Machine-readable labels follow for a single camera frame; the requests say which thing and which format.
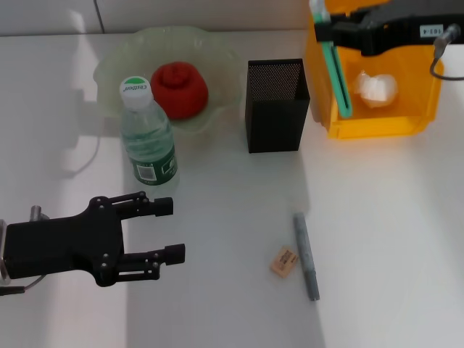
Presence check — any yellow plastic bin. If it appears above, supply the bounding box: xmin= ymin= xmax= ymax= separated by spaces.
xmin=303 ymin=0 xmax=445 ymax=141

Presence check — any grey pen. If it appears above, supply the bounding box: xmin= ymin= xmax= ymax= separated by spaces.
xmin=292 ymin=212 xmax=320 ymax=302

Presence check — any pale green glass fruit plate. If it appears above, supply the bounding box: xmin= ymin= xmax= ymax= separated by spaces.
xmin=93 ymin=25 xmax=244 ymax=137

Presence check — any green white toothbrush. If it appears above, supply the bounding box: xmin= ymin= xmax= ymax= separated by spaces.
xmin=310 ymin=0 xmax=352 ymax=120

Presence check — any black mesh pen holder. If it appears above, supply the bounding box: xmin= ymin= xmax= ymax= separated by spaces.
xmin=245 ymin=58 xmax=312 ymax=154

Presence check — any red-orange knitted orange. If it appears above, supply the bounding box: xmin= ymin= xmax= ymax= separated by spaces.
xmin=150 ymin=62 xmax=210 ymax=120

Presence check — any white paper ball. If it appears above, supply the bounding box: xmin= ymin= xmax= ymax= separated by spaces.
xmin=353 ymin=71 xmax=399 ymax=109

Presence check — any right gripper connector cable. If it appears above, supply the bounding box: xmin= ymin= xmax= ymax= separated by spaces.
xmin=429 ymin=23 xmax=464 ymax=80

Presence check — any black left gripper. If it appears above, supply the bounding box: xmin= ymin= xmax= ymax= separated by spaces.
xmin=5 ymin=191 xmax=186 ymax=289

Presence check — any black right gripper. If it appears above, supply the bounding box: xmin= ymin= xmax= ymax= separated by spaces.
xmin=314 ymin=0 xmax=464 ymax=57

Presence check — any tan eraser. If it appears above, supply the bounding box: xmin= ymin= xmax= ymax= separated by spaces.
xmin=269 ymin=245 xmax=299 ymax=278

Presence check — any clear green-label water bottle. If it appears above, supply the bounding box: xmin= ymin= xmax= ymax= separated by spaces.
xmin=119 ymin=75 xmax=181 ymax=188

